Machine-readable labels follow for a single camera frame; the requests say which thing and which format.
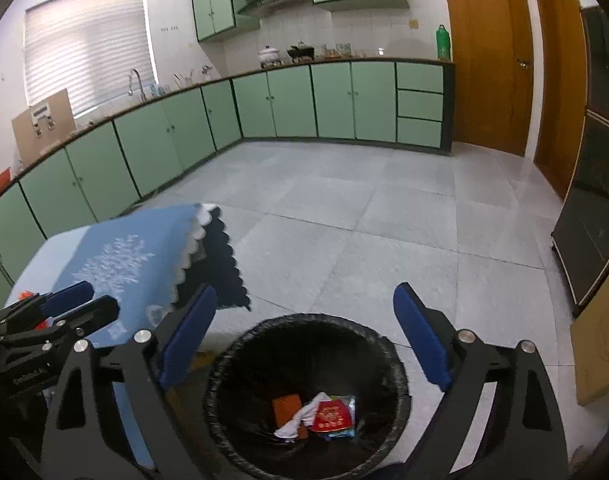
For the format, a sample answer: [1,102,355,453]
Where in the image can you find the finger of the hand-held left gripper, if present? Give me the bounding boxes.
[0,281,94,328]
[0,294,121,361]

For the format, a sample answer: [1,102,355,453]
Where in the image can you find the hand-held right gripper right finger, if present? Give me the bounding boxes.
[393,282,570,480]

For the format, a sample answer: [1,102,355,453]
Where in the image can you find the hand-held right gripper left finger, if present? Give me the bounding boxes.
[42,284,218,480]

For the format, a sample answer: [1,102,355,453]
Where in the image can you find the black trash bin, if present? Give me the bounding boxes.
[204,312,413,480]

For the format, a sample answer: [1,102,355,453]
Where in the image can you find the dark red scouring pad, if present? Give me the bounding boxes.
[273,394,302,426]

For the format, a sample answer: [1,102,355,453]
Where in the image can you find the red gold-print packet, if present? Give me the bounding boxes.
[309,400,354,433]

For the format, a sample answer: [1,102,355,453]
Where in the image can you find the white glove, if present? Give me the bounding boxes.
[274,392,328,441]

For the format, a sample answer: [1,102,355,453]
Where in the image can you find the blue tree-print tablecloth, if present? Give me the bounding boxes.
[4,202,252,471]

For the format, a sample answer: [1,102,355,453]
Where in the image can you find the cardboard box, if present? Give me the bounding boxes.
[569,275,609,407]

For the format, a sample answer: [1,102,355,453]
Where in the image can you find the steel kitchen faucet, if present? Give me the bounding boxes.
[128,68,148,103]

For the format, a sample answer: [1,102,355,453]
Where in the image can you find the white window blind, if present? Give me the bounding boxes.
[23,0,158,116]

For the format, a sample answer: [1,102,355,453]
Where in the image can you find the green base kitchen cabinets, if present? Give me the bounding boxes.
[0,57,456,311]

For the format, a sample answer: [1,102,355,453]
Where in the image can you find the wide wooden door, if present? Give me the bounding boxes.
[439,0,535,157]

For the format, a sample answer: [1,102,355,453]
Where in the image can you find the narrow wooden door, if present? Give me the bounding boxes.
[531,0,588,201]

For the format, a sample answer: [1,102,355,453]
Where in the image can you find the black wok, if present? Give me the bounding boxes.
[287,42,315,63]

